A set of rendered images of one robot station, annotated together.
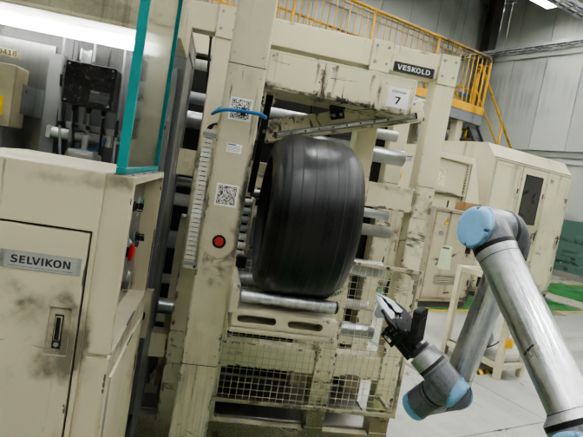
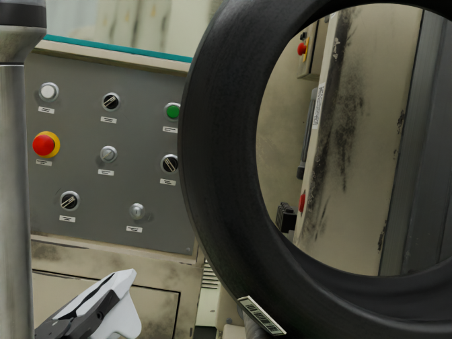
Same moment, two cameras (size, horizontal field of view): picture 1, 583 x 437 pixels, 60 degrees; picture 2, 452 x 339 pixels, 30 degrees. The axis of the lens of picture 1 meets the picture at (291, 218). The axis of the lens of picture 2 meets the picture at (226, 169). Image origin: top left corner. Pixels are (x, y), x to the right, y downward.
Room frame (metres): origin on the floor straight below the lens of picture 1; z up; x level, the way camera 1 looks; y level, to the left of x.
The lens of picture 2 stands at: (1.77, -1.15, 1.17)
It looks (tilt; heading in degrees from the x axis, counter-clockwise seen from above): 3 degrees down; 98
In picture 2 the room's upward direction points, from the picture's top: 9 degrees clockwise
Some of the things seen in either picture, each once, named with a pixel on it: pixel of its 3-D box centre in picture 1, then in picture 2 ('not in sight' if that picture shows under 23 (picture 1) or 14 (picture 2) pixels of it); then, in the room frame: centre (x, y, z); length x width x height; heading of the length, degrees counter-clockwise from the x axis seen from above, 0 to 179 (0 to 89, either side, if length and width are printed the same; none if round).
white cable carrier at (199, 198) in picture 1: (199, 198); not in sight; (1.73, 0.32, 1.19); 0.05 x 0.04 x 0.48; 9
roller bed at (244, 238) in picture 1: (226, 228); not in sight; (2.17, 0.27, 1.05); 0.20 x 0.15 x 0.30; 99
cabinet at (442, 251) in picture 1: (435, 255); not in sight; (6.52, -1.92, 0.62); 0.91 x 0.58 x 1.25; 121
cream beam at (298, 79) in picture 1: (335, 88); not in sight; (2.14, -0.09, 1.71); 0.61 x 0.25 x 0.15; 99
